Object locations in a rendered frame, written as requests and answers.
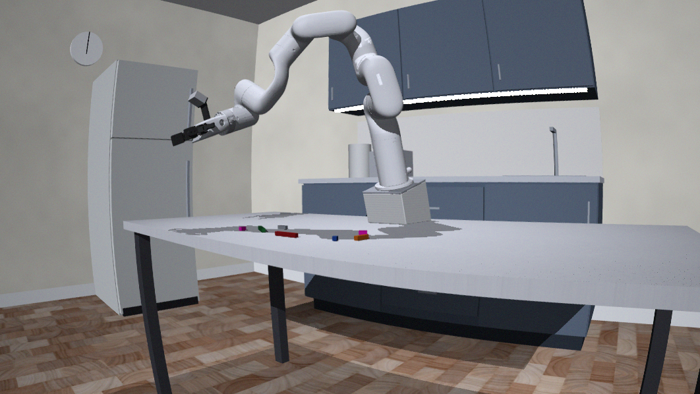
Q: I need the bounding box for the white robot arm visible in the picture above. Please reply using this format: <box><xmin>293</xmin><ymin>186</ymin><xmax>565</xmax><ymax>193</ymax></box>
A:
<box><xmin>221</xmin><ymin>11</ymin><xmax>413</xmax><ymax>190</ymax></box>

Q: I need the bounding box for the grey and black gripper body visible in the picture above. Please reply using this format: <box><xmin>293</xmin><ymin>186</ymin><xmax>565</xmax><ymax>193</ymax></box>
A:
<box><xmin>191</xmin><ymin>111</ymin><xmax>229</xmax><ymax>143</ymax></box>

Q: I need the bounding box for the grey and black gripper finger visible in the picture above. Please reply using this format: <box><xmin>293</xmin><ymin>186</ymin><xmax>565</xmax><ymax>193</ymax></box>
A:
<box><xmin>184</xmin><ymin>123</ymin><xmax>215</xmax><ymax>140</ymax></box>
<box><xmin>171</xmin><ymin>132</ymin><xmax>187</xmax><ymax>146</ymax></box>

